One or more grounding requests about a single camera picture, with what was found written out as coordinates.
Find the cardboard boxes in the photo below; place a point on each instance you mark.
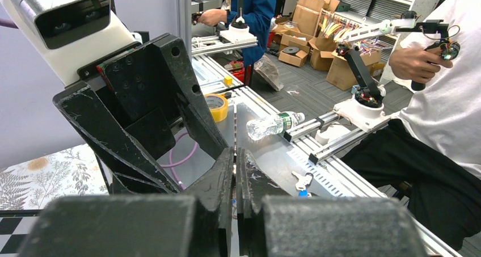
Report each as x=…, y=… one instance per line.
x=311, y=35

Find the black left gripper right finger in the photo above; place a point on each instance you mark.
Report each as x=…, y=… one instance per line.
x=271, y=222

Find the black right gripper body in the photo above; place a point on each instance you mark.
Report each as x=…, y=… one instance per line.
x=127, y=81

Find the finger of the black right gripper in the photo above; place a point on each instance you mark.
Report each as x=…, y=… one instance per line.
x=130, y=154
x=180, y=86

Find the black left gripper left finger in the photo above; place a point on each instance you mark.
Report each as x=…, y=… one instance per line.
x=195, y=222

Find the clear plastic bottle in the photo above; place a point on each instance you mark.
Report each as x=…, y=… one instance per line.
x=273, y=124

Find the yellow tape roll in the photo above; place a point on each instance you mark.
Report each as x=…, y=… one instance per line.
x=218, y=106

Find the person in white shirt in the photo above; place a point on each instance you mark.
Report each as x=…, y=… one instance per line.
x=434, y=143

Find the green tagged key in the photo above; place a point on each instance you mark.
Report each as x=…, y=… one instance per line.
x=303, y=182

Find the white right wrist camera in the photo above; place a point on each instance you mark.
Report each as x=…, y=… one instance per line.
x=70, y=34

